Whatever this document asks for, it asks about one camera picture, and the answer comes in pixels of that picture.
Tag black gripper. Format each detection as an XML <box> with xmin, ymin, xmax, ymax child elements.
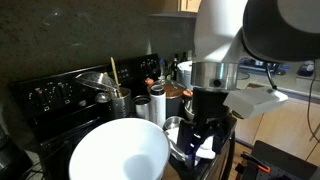
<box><xmin>176</xmin><ymin>86</ymin><xmax>235</xmax><ymax>168</ymax></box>

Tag large white mixing bowl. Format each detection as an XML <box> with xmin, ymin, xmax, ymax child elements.
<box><xmin>68</xmin><ymin>117</ymin><xmax>172</xmax><ymax>180</ymax></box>

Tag gray cloth towel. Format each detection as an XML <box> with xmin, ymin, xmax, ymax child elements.
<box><xmin>164</xmin><ymin>126</ymin><xmax>218</xmax><ymax>162</ymax></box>

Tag small steel cup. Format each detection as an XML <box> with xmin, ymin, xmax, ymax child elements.
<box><xmin>162</xmin><ymin>115</ymin><xmax>185</xmax><ymax>132</ymax></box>

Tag steel cylinder container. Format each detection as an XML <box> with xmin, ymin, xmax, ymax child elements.
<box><xmin>148</xmin><ymin>84</ymin><xmax>167</xmax><ymax>129</ymax></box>

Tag steel tumbler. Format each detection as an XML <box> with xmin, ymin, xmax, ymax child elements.
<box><xmin>132</xmin><ymin>95</ymin><xmax>152</xmax><ymax>121</ymax></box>

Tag white rice cooker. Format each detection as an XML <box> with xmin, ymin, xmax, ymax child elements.
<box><xmin>176</xmin><ymin>60</ymin><xmax>194</xmax><ymax>90</ymax></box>

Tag dark glass bottle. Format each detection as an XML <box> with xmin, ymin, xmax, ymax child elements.
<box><xmin>169</xmin><ymin>53</ymin><xmax>180</xmax><ymax>82</ymax></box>

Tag wood base cabinet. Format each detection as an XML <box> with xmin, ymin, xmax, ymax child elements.
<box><xmin>234</xmin><ymin>87</ymin><xmax>320</xmax><ymax>168</ymax></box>

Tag clear bottle with blue cap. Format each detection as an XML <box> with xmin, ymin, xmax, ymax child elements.
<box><xmin>158</xmin><ymin>57</ymin><xmax>168</xmax><ymax>81</ymax></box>

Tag black perforated platform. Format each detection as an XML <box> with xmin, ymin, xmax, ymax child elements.
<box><xmin>239</xmin><ymin>139</ymin><xmax>320</xmax><ymax>180</ymax></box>

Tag steel utensil holder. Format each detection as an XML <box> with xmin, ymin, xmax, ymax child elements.
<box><xmin>108</xmin><ymin>87</ymin><xmax>133</xmax><ymax>120</ymax></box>

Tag steel ladle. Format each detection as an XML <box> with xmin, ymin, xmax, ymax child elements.
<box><xmin>94</xmin><ymin>92</ymin><xmax>111</xmax><ymax>104</ymax></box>

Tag dark range hood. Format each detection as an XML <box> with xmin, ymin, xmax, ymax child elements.
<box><xmin>147</xmin><ymin>11</ymin><xmax>198</xmax><ymax>20</ymax></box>

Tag black stove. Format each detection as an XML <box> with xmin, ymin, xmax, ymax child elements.
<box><xmin>8</xmin><ymin>53</ymin><xmax>238</xmax><ymax>180</ymax></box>

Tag dark pot with orange handles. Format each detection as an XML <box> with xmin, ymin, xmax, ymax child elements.
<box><xmin>145</xmin><ymin>77</ymin><xmax>195</xmax><ymax>118</ymax></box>

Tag orange handled tool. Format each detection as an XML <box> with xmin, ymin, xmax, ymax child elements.
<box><xmin>239</xmin><ymin>151</ymin><xmax>272</xmax><ymax>174</ymax></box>

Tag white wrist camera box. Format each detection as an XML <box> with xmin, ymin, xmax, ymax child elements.
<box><xmin>222</xmin><ymin>86</ymin><xmax>290</xmax><ymax>120</ymax></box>

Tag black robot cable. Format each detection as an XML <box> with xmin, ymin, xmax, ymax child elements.
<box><xmin>264</xmin><ymin>62</ymin><xmax>278</xmax><ymax>90</ymax></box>

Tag black hanging cable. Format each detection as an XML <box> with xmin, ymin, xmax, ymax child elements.
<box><xmin>305</xmin><ymin>59</ymin><xmax>320</xmax><ymax>145</ymax></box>

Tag wood wall cabinet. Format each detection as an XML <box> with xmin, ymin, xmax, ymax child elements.
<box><xmin>178</xmin><ymin>0</ymin><xmax>203</xmax><ymax>13</ymax></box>

